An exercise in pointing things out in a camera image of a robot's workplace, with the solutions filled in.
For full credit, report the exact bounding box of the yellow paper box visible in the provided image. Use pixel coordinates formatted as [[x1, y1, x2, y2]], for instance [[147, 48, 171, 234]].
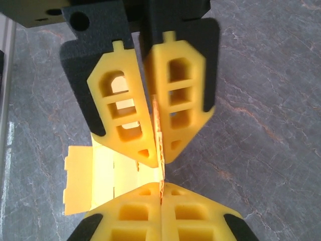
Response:
[[62, 94, 168, 217]]

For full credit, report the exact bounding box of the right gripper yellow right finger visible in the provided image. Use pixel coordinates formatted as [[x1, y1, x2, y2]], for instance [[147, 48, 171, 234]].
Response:
[[160, 182, 259, 241]]

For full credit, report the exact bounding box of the aluminium mounting rail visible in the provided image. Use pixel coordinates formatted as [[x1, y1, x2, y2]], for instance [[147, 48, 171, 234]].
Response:
[[0, 15, 18, 241]]

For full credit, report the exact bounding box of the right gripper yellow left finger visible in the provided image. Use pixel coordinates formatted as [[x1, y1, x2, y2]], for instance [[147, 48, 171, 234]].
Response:
[[66, 182, 163, 241]]

